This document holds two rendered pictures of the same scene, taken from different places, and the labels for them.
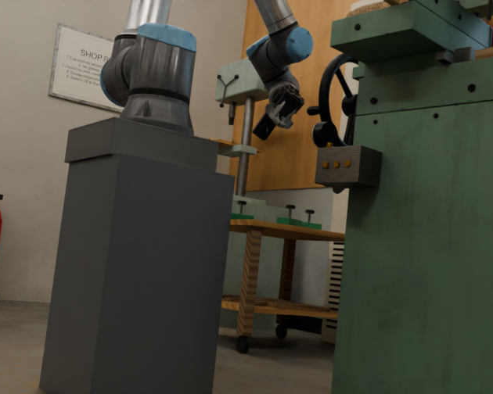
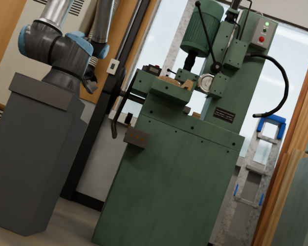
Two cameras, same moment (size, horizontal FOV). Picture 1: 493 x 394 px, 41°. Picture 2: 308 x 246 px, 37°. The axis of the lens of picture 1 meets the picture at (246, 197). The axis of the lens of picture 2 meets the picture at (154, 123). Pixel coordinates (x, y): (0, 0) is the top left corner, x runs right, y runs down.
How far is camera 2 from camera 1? 1.57 m
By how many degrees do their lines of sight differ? 49
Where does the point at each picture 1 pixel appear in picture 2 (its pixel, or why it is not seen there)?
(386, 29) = (179, 96)
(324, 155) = (131, 130)
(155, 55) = (81, 58)
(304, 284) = not seen: outside the picture
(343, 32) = (159, 86)
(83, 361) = (23, 208)
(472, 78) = (193, 124)
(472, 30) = not seen: hidden behind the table
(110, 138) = (68, 103)
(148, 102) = (72, 80)
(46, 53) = not seen: outside the picture
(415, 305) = (147, 200)
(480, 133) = (190, 146)
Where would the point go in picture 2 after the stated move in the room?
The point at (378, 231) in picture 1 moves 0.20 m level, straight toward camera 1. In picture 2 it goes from (138, 166) to (162, 174)
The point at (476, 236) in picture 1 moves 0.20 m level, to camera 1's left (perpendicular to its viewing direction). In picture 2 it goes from (178, 182) to (156, 173)
